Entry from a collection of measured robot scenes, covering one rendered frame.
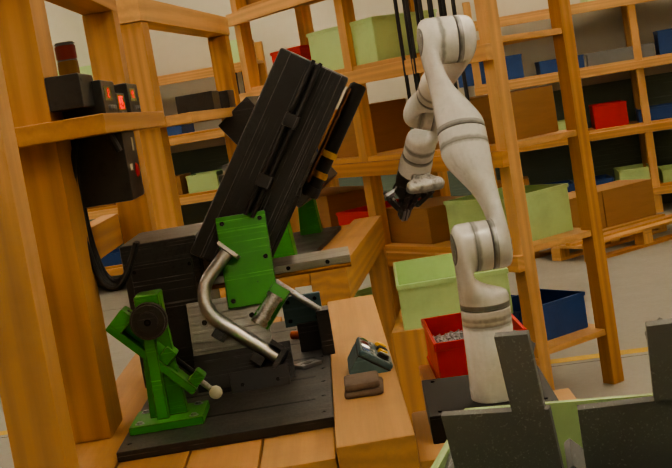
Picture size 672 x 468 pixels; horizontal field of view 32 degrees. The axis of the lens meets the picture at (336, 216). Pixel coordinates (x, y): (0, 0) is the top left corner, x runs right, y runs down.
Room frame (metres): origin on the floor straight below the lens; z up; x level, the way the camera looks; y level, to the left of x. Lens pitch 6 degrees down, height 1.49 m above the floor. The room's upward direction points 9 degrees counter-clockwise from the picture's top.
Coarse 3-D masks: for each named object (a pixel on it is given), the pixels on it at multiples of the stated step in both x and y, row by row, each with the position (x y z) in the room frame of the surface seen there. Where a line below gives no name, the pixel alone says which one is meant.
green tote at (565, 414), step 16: (576, 400) 1.79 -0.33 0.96; (592, 400) 1.78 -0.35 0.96; (608, 400) 1.78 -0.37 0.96; (560, 416) 1.80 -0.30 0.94; (576, 416) 1.79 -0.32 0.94; (560, 432) 1.80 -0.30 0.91; (576, 432) 1.79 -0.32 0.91; (448, 448) 1.66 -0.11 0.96; (560, 448) 1.80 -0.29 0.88; (432, 464) 1.60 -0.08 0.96
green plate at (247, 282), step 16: (224, 224) 2.62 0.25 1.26; (240, 224) 2.62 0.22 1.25; (256, 224) 2.62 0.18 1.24; (224, 240) 2.61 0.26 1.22; (240, 240) 2.61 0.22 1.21; (256, 240) 2.61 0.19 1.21; (240, 256) 2.60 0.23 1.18; (256, 256) 2.60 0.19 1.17; (224, 272) 2.59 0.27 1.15; (240, 272) 2.59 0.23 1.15; (256, 272) 2.59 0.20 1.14; (272, 272) 2.59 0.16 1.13; (240, 288) 2.58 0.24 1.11; (256, 288) 2.58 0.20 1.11; (240, 304) 2.57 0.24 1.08; (256, 304) 2.57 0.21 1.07
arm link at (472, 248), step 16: (464, 224) 2.09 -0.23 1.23; (480, 224) 2.08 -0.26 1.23; (464, 240) 2.06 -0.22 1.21; (480, 240) 2.06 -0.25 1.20; (464, 256) 2.06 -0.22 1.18; (480, 256) 2.06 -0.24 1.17; (464, 272) 2.06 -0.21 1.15; (464, 288) 2.07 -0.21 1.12; (480, 288) 2.06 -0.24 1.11; (496, 288) 2.09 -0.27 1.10; (464, 304) 2.08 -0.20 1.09; (480, 304) 2.06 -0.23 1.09; (496, 304) 2.06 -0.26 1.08
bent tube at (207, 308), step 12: (228, 252) 2.57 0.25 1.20; (216, 264) 2.56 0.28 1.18; (204, 276) 2.56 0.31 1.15; (216, 276) 2.56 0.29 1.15; (204, 288) 2.55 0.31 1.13; (204, 300) 2.54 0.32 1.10; (204, 312) 2.54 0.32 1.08; (216, 312) 2.54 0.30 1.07; (216, 324) 2.53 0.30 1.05; (228, 324) 2.53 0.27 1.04; (240, 336) 2.52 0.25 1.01; (252, 336) 2.52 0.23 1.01; (252, 348) 2.52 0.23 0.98; (264, 348) 2.51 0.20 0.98; (276, 348) 2.52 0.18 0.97
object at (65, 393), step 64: (0, 0) 2.35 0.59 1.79; (0, 64) 2.04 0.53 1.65; (0, 128) 1.96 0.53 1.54; (0, 192) 1.96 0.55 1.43; (64, 192) 2.35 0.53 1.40; (0, 256) 1.96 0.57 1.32; (64, 256) 2.35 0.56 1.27; (0, 320) 1.96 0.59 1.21; (64, 320) 2.35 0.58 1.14; (0, 384) 1.96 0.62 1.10; (64, 384) 2.35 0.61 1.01; (64, 448) 1.97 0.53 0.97
